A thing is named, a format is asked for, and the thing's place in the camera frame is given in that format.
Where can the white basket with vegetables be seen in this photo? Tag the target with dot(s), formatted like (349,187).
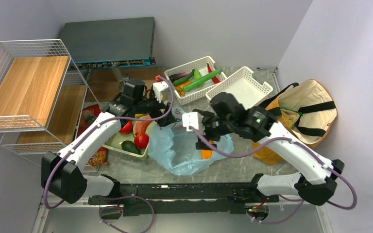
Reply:
(201,66)

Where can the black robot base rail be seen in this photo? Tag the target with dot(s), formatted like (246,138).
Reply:
(180,198)

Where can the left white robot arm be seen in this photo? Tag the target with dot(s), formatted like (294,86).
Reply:
(61,172)

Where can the red toy apple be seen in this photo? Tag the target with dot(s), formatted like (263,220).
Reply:
(127,128)

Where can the grey metal camera stand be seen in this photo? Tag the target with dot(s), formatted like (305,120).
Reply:
(123,77)

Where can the blue printed plastic grocery bag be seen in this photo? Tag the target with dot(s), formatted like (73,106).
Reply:
(174,149)

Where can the red toy tomato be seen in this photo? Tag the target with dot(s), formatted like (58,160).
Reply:
(141,141)

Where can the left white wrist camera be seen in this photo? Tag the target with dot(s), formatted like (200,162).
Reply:
(160,88)

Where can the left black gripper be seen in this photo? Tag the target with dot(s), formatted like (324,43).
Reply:
(163,119)

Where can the orange toy carrot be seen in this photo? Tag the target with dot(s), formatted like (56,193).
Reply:
(206,152)

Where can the red snack packet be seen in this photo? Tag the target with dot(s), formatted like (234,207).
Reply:
(88,116)

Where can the purple toy eggplant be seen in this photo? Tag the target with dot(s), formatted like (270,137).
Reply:
(178,75)

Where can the long green toy pepper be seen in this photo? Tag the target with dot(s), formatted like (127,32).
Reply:
(207,77)

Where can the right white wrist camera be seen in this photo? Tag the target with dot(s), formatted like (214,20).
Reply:
(193,121)

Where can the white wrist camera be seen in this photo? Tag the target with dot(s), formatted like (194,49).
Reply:
(160,88)
(193,121)

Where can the orange toy ginger root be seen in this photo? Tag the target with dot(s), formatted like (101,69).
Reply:
(181,88)

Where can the dark green toy avocado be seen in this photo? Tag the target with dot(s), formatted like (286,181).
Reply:
(130,146)

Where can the empty white plastic basket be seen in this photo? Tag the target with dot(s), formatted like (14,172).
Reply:
(244,87)

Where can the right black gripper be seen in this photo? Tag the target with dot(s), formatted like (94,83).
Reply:
(203,141)

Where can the yellow canvas tote bag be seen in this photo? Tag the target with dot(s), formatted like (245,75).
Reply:
(306,110)

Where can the green toy cucumber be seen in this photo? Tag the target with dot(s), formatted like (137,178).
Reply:
(197,75)

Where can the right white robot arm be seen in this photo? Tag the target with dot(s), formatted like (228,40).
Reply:
(316,178)

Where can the grey network switch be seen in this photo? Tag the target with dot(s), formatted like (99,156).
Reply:
(104,44)

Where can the light green plastic basket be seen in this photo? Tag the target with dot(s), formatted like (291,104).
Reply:
(133,140)

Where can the green toy vegetable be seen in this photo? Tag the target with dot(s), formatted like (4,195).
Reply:
(184,79)

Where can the toy watermelon slice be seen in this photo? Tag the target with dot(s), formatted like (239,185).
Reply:
(140,127)

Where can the white wire shelf rack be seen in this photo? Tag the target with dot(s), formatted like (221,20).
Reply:
(42,96)

